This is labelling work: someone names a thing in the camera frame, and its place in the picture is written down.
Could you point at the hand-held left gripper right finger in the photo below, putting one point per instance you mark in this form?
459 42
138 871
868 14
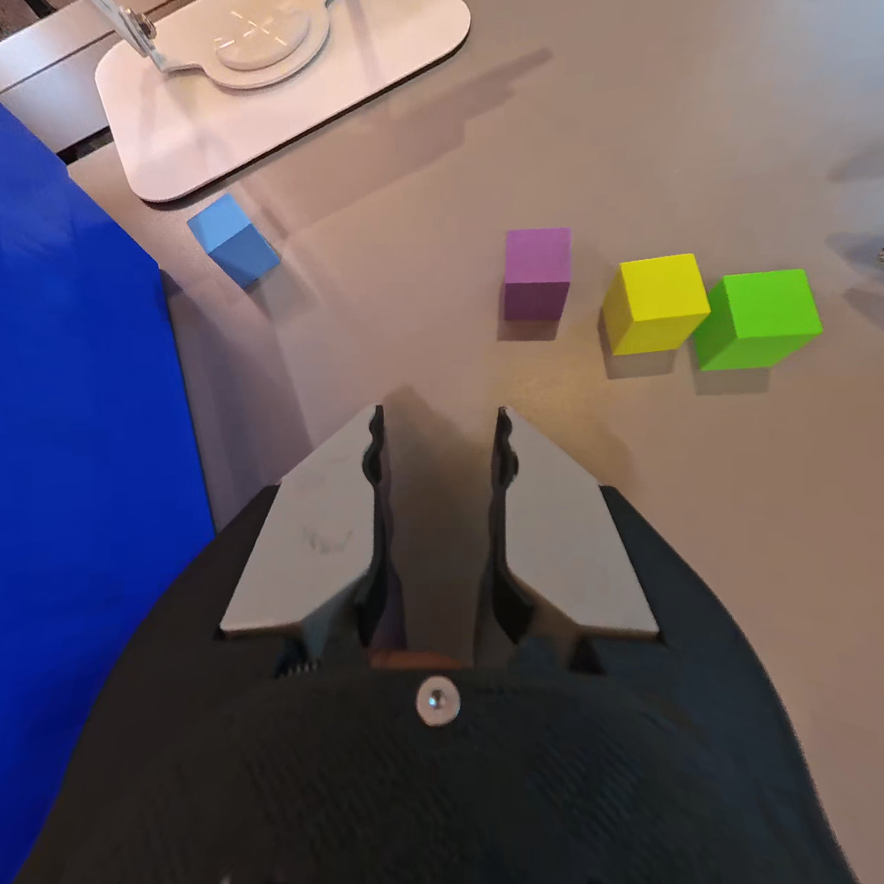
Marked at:
573 552

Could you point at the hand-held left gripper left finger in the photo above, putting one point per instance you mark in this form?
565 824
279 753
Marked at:
311 539

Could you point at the yellow foam cube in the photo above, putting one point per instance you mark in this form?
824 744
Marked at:
656 304

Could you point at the purple foam cube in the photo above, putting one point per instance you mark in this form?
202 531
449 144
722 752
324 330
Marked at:
537 276

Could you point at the green foam cube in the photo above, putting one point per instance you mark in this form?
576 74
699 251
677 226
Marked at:
753 318

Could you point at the blue foam cube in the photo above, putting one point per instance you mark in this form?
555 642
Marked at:
238 248

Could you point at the blue plastic bin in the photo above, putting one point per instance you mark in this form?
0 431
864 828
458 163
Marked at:
83 414

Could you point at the white document stand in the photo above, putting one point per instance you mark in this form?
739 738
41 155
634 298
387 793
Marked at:
276 117

